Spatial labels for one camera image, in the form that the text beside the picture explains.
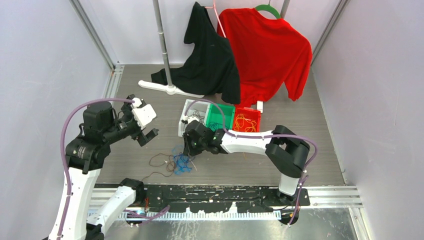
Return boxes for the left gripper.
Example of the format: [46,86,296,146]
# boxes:
[103,94,159,145]

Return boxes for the brown thin wire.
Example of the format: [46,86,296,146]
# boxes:
[190,110,207,126]
[141,152,176,182]

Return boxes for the yellow cable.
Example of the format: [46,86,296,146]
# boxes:
[234,114,258,133]

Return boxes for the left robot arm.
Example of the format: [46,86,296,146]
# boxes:
[48,94,158,240]

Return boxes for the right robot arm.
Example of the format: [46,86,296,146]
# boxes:
[182,120,311,206]

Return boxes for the green plastic bin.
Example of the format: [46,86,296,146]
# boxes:
[205,103,236,131]

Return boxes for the white plastic bin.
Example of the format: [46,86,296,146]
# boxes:
[177,99,210,137]

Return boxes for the white clothes rack stand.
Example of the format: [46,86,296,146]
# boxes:
[138,0,291,99]

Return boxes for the red plastic bin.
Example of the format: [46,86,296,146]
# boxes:
[232,107,261,133]

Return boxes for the black t-shirt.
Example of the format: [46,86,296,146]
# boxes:
[170,2,241,105]

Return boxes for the red sweatshirt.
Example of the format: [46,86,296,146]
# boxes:
[217,8,313,108]

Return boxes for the pink hanger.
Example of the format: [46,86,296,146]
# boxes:
[204,0,227,38]

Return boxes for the green hanger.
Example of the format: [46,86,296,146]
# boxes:
[254,3,282,19]

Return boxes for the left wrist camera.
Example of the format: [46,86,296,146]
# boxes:
[131,104,157,130]

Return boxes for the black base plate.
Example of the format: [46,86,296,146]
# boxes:
[130,184,311,214]

